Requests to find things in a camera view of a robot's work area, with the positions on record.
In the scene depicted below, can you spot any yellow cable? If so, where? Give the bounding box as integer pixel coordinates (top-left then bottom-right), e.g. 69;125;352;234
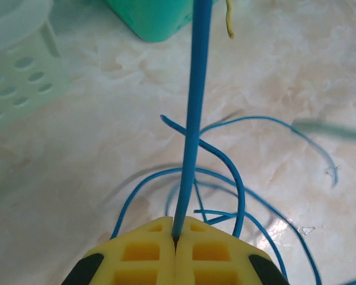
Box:
224;0;235;40

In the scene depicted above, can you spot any green cable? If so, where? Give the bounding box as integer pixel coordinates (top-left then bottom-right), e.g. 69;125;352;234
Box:
292;118;356;142

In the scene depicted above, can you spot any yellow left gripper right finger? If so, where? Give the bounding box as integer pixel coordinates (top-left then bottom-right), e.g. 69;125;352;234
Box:
176;216;290;285

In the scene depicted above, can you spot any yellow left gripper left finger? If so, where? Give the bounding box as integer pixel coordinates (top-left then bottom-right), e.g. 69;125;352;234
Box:
61;216;176;285

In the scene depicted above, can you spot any pale green plastic basket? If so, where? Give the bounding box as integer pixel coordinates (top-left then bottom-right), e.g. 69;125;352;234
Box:
0;0;71;139

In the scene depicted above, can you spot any teal plastic basket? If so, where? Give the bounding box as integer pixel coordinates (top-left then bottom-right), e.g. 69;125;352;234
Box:
103;0;223;43

